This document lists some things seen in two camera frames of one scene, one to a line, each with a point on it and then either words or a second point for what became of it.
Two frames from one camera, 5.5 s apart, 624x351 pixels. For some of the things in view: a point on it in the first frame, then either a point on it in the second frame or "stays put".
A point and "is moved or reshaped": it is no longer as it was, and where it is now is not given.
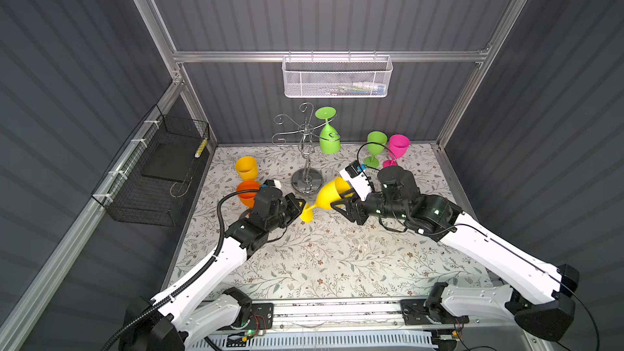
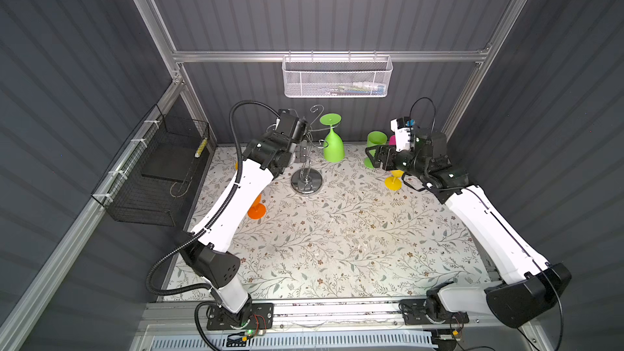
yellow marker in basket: x=201 y=148 stays put
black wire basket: x=150 y=180 stays put
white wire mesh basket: x=337 y=76 stays put
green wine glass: x=329 y=139 is moved or reshaped
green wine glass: x=374 y=149 stays put
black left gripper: x=289 y=201 to x=301 y=140
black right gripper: x=352 y=207 to x=379 y=151
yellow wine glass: x=327 y=193 is moved or reshaped
